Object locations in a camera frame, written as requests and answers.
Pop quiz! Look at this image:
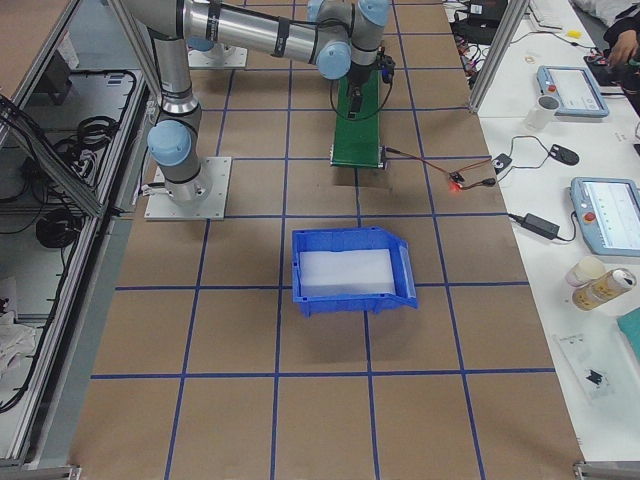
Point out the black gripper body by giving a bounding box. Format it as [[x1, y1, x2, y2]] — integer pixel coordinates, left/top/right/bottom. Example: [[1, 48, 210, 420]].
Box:
[[347, 62, 373, 97]]

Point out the green conveyor belt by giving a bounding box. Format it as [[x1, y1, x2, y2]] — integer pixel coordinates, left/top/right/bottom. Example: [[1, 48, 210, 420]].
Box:
[[330, 71, 385, 169]]

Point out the small sensor board red LED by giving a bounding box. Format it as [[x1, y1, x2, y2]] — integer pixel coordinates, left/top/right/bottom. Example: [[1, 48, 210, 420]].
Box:
[[448, 171, 465, 192]]

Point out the blue plastic bin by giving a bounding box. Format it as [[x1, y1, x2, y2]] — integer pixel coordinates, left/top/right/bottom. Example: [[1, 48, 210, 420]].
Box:
[[291, 227, 418, 317]]

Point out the white foam sheet in bin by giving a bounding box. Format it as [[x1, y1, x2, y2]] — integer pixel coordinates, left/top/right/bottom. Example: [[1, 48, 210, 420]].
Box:
[[299, 249, 396, 296]]

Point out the white mug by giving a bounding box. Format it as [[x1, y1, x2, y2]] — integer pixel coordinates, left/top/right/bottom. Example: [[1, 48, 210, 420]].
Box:
[[524, 95, 560, 131]]

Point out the blue teach pendant far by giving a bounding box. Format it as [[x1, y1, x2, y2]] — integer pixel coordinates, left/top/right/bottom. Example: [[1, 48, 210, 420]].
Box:
[[536, 66, 609, 118]]

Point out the blue teach pendant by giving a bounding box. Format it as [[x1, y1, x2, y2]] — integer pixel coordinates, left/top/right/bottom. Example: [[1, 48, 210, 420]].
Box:
[[570, 177, 639, 257], [536, 66, 609, 118]]

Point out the black power adapter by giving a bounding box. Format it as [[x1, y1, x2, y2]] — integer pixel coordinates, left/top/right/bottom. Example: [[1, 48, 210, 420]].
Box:
[[508, 213, 560, 240]]

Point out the blue teach pendant near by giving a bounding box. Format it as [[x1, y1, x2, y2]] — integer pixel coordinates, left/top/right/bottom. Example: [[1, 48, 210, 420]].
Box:
[[570, 177, 639, 257]]

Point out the beverage can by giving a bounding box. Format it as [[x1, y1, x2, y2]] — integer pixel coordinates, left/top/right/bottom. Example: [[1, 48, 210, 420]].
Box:
[[572, 268, 637, 311]]

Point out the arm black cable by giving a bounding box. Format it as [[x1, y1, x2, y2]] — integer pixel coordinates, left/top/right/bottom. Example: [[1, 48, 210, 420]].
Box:
[[329, 74, 394, 121]]

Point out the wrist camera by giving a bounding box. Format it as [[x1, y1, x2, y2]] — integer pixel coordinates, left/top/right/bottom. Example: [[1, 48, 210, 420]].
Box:
[[377, 46, 396, 85]]

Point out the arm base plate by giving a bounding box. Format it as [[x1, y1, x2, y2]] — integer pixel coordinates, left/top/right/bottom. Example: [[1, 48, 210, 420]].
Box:
[[143, 157, 232, 221], [188, 44, 248, 70]]

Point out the red black wire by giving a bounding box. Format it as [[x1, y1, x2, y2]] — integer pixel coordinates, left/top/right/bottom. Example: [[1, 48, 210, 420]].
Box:
[[383, 145, 496, 194]]

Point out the aluminium frame post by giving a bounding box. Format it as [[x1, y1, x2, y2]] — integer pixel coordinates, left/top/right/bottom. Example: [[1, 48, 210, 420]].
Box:
[[469, 0, 529, 113]]

